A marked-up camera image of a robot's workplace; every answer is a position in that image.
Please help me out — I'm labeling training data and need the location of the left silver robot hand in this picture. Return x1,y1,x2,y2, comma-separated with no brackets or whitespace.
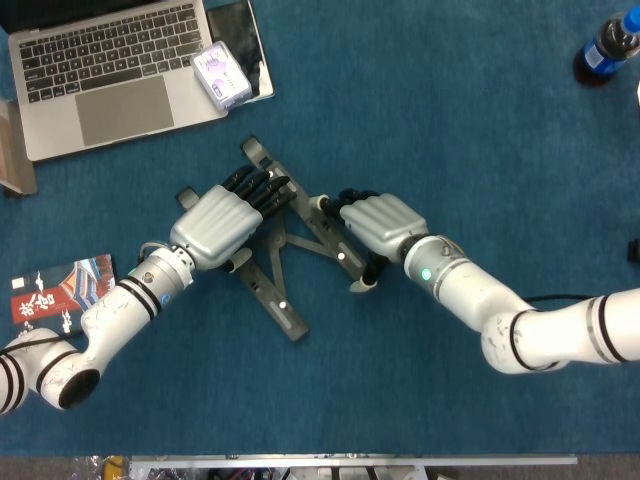
169,164,292,274

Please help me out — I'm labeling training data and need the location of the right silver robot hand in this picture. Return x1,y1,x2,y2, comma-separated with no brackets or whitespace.
308,188,430,294

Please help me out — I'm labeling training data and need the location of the black folding laptop stand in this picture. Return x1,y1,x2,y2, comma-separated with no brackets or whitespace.
174,137,369,344

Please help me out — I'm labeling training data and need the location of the grey open laptop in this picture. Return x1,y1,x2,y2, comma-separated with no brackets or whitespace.
0,0,231,162

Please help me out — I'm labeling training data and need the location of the glass jar with amber liquid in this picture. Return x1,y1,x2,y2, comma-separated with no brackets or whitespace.
102,455,131,480

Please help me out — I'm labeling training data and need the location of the small white card box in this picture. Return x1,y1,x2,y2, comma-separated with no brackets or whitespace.
189,42,254,111

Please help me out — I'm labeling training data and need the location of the teal table cloth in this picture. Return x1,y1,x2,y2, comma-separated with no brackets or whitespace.
0,0,640,457

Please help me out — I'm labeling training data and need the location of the red and blue printed book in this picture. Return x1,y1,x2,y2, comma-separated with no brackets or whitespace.
9,253,119,346

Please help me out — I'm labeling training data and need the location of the black tablet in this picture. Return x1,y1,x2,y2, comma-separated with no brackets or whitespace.
206,0,275,104

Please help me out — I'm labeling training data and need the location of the wooden block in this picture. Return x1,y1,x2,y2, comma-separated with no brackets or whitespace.
0,97,39,197

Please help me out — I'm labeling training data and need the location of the cola bottle with blue cap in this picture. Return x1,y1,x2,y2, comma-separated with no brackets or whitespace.
573,8,640,87

